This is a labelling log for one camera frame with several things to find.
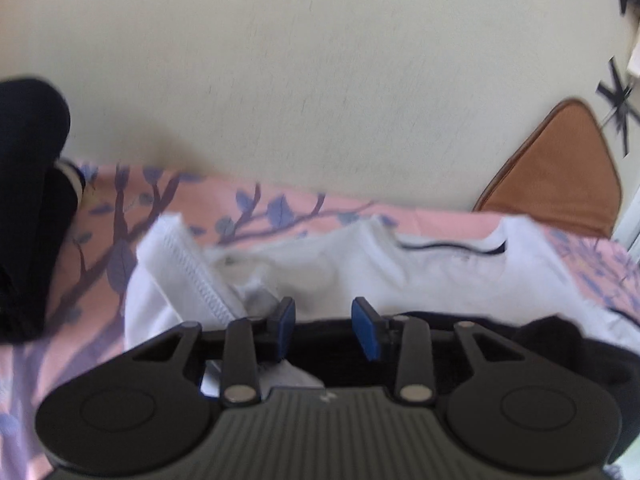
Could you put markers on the black printed folded garment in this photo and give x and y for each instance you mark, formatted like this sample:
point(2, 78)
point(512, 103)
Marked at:
point(30, 260)

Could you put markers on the white plug adapter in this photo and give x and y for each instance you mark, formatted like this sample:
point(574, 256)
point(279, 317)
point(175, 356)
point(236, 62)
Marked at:
point(634, 60)

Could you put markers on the pink floral bed sheet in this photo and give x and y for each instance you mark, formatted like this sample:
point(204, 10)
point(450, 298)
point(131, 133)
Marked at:
point(65, 360)

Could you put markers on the white t-shirt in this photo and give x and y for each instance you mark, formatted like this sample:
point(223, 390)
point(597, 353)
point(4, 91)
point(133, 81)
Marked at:
point(440, 280)

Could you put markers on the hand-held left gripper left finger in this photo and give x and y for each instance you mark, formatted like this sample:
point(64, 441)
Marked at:
point(283, 327)

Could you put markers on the brown cushion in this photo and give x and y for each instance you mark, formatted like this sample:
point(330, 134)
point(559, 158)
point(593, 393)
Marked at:
point(560, 175)

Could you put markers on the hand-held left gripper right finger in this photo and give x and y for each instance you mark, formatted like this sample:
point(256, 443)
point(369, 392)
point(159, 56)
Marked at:
point(364, 327)

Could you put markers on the white window frame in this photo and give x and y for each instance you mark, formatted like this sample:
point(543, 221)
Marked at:
point(629, 230)

